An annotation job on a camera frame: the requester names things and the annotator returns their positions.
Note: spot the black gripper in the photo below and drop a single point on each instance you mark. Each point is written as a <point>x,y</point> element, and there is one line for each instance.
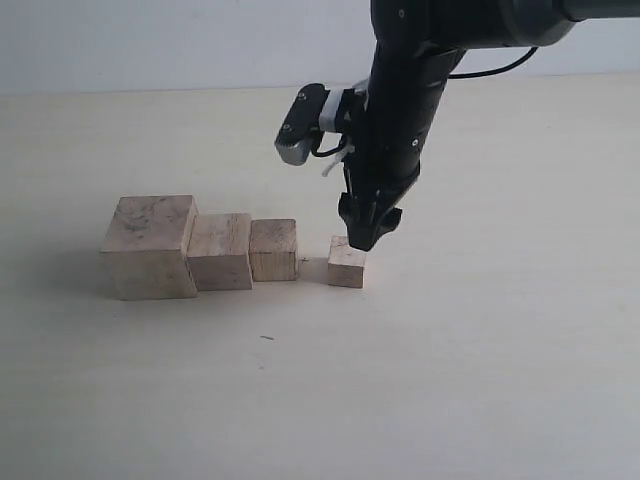
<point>407,79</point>

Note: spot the third largest wooden cube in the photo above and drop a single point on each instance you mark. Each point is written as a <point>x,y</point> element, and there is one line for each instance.
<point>273,250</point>

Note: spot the second largest wooden cube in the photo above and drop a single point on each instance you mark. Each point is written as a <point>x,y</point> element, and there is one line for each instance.
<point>218,252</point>

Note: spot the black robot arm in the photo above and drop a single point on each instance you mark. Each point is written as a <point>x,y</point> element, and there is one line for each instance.
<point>468,25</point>

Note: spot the smallest wooden cube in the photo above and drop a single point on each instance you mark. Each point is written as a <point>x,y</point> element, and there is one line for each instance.
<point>346,265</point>

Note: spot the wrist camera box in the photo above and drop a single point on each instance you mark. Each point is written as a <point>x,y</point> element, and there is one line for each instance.
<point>300,135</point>

